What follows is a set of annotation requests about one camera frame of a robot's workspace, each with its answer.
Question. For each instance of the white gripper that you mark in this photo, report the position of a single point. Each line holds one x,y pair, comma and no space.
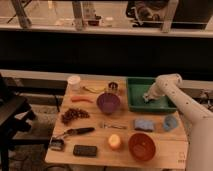
154,92

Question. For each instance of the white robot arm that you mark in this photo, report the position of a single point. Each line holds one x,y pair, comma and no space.
200,151

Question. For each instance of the green plastic tray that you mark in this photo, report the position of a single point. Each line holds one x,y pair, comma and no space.
136,88

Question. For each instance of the blue cup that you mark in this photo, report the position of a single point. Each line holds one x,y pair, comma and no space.
170,122

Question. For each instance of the blue sponge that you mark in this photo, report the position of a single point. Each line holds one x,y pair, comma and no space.
143,125

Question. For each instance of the metal cup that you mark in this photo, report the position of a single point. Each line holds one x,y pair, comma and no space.
113,87

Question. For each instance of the purple bowl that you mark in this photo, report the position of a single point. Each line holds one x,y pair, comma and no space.
108,103

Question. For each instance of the orange bowl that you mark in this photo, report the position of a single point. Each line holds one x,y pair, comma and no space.
141,147

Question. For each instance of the yellow banana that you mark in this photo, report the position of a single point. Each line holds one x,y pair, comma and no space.
93,90

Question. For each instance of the metal fork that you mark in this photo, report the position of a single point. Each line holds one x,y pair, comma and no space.
104,125

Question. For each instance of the yellow apple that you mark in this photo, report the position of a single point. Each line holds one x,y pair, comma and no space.
114,141

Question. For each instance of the orange carrot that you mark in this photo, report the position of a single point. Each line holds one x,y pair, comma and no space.
80,99

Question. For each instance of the white paper cup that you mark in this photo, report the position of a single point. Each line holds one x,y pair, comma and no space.
74,82

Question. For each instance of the bunch of dark grapes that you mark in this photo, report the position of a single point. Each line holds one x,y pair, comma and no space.
73,114

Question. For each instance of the black rectangular block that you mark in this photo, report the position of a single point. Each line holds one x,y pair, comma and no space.
84,150

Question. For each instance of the small black metal clip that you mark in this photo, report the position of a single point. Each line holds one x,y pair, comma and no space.
56,144

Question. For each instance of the black chair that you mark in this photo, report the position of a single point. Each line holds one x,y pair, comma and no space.
14,111

